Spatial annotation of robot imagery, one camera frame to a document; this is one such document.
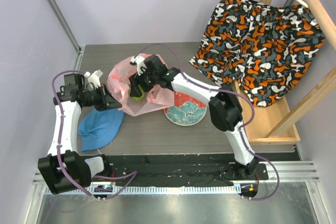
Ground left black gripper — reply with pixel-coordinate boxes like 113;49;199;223
82;83;122;112

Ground green fake fruit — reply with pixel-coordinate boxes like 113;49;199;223
129;86;145;101

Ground pink plastic bag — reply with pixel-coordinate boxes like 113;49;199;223
107;57;174;116

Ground blue bucket hat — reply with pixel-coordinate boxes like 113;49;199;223
78;109;124;153

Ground red teal floral plate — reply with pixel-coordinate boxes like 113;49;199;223
164;92;207;126

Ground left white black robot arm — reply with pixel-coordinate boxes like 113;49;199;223
38;70;121;195

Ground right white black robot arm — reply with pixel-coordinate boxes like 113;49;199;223
129;55;259;179

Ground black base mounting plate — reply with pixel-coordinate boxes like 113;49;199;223
106;154;269;187

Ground orange camouflage patterned shorts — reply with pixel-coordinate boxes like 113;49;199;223
190;0;325;107

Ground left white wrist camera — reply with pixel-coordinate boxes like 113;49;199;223
84;69;103;90

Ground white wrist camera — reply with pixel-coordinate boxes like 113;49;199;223
130;55;147;76
84;69;103;90

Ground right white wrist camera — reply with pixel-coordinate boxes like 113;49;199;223
130;55;147;76

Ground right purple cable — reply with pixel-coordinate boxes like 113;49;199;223
138;43;280;201

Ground purple cable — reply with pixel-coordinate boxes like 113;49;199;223
138;43;280;201
51;69;138;200

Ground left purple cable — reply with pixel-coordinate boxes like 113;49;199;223
51;69;138;200

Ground wooden clothes rack frame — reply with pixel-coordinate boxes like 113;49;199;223
232;0;336;146

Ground aluminium rail with slotted strip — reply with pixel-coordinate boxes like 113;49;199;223
33;162;321;196

